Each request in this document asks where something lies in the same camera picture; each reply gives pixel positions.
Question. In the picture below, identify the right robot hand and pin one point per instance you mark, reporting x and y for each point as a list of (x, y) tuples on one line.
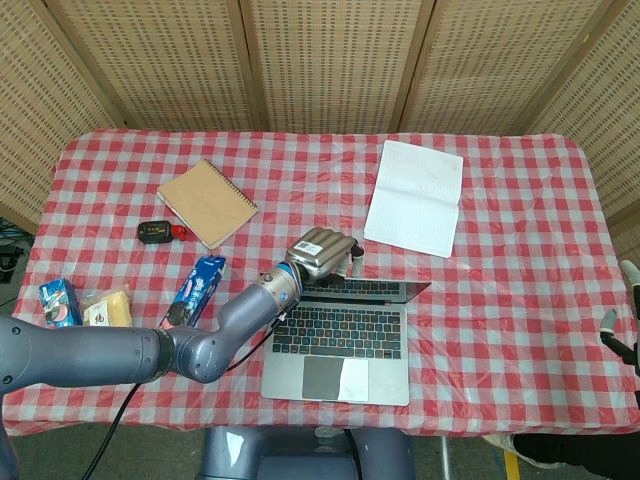
[(636, 325)]

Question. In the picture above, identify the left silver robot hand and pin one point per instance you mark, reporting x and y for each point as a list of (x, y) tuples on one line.
[(325, 252)]

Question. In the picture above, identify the grey laptop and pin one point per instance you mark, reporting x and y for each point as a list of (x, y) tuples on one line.
[(380, 380)]

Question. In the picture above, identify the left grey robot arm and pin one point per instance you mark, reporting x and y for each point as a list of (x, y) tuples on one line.
[(100, 350)]

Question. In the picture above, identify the white lined open notebook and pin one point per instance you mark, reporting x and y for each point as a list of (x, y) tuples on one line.
[(415, 200)]

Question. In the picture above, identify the brown spiral notebook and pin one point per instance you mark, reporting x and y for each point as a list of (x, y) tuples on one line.
[(207, 202)]

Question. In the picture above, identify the long blue Oreo box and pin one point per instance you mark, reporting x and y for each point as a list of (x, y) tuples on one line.
[(195, 290)]

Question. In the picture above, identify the red white checkered tablecloth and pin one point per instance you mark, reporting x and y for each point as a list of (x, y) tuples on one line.
[(500, 325)]

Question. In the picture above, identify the small red object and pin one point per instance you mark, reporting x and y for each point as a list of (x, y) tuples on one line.
[(181, 233)]

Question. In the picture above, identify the black trouser leg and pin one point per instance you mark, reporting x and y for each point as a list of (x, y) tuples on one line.
[(575, 457)]

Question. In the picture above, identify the small black box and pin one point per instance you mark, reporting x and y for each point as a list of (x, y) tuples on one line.
[(155, 233)]

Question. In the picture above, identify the woven bamboo folding screen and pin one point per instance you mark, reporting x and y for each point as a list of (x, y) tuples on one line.
[(325, 60)]

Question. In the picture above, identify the grey robot torso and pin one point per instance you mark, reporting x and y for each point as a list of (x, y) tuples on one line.
[(300, 457)]

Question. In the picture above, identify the yellow snack packet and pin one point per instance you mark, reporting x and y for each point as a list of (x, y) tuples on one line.
[(112, 307)]

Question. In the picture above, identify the small blue Oreo pack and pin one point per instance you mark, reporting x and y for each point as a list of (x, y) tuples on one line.
[(60, 302)]

